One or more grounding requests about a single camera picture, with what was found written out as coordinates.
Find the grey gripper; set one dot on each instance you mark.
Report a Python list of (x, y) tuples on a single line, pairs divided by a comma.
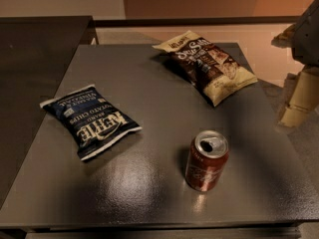
[(307, 37)]

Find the brown sea salt chip bag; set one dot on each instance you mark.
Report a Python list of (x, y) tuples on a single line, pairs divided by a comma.
[(210, 69)]

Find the blue kettle chip bag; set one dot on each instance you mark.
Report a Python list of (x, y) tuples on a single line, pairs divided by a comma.
[(94, 123)]

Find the red soda can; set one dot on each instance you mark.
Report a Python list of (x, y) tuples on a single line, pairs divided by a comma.
[(208, 155)]

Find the dark side counter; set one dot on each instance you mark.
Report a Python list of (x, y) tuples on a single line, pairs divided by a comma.
[(35, 53)]

